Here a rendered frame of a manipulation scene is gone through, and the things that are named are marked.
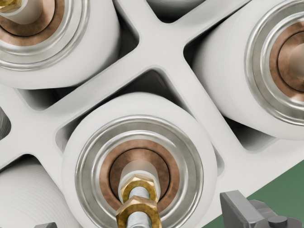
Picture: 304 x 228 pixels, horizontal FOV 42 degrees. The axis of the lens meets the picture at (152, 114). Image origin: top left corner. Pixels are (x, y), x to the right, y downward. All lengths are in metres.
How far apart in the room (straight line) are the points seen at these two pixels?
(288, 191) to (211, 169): 0.30
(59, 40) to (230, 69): 0.10
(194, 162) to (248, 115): 0.04
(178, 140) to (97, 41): 0.07
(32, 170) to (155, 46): 0.14
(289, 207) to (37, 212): 0.35
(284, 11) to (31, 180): 0.22
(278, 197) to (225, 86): 0.30
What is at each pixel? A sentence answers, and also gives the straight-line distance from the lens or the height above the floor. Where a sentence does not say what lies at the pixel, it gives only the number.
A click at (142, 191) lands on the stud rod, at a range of 0.19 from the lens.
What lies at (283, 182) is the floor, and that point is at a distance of 0.53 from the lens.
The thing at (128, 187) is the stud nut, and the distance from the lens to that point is 0.20.
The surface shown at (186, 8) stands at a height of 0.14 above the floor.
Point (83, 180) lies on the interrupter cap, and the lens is 0.24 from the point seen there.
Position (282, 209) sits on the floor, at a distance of 0.54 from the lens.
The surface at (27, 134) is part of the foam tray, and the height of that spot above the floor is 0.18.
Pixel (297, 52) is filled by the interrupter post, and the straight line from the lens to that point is 0.24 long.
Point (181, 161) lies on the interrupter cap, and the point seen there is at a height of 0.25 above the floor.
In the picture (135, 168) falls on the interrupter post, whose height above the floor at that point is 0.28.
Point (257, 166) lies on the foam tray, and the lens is 0.32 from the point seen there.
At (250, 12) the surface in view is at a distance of 0.25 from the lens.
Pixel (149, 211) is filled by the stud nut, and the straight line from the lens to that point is 0.16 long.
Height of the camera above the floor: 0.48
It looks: 85 degrees down
